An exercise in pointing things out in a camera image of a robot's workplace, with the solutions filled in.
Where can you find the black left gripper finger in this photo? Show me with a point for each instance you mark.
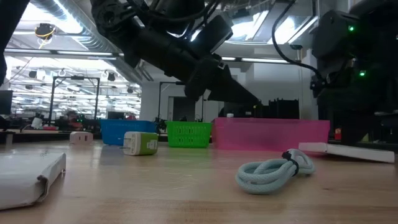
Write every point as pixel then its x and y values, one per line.
pixel 231 93

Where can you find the green and white charger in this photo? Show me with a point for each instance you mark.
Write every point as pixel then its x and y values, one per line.
pixel 140 143

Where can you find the white power adapter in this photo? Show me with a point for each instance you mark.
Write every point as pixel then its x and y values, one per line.
pixel 81 138

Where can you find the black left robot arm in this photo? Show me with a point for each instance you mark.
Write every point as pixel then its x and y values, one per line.
pixel 161 49

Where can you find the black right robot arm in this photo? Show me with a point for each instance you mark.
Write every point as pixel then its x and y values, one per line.
pixel 373 62

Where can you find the pinkish red translucent bin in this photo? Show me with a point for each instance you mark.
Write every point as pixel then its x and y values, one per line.
pixel 270 133

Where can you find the small red canister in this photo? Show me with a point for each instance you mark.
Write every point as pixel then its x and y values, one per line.
pixel 337 133

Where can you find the long ceiling light strip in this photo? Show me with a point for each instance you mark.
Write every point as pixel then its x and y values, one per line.
pixel 62 53
pixel 258 60

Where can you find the black shelf unit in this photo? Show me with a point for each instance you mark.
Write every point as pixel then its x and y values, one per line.
pixel 280 109

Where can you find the green plastic mesh basket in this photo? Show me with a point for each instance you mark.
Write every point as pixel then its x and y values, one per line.
pixel 189 134

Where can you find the blue plastic mesh basket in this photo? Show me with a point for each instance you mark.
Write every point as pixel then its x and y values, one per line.
pixel 118 132

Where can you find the person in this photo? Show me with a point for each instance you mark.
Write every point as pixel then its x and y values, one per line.
pixel 72 119

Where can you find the black computer monitor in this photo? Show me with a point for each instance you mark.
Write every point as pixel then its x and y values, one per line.
pixel 5 102

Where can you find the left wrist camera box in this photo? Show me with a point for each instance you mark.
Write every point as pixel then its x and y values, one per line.
pixel 214 34

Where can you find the silver ventilation duct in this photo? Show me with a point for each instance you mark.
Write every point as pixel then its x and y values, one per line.
pixel 93 34

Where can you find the black metal frame stand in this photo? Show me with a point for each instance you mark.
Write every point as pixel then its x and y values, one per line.
pixel 51 99

